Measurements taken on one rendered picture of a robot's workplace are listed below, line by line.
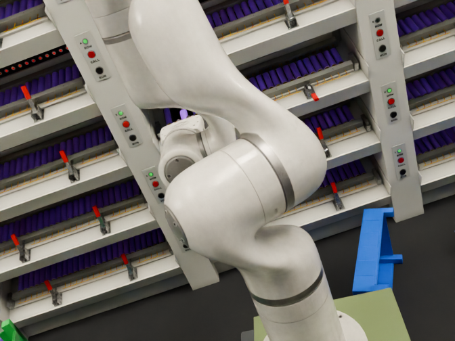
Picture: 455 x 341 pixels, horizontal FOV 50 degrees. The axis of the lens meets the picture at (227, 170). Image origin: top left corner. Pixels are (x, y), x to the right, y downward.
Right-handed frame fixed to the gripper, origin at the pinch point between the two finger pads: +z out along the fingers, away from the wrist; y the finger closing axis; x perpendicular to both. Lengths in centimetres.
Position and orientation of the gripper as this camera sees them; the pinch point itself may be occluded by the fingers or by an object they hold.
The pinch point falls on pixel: (185, 125)
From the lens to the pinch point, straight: 118.1
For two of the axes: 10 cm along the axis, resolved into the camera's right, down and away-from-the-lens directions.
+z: -0.6, -3.6, 9.3
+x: 3.4, 8.7, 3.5
